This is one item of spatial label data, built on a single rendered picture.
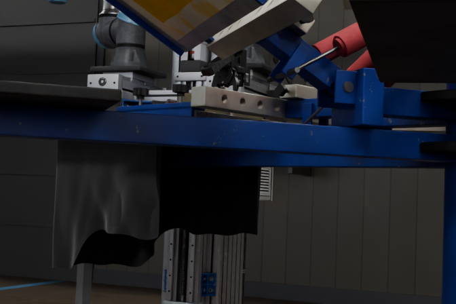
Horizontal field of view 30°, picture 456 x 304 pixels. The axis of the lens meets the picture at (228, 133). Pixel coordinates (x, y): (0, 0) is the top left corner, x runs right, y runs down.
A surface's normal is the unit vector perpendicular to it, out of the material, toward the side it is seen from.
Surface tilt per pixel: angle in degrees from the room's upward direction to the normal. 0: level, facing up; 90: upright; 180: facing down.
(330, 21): 90
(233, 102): 90
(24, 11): 90
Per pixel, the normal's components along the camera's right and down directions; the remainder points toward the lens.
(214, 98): 0.73, -0.02
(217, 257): -0.39, -0.08
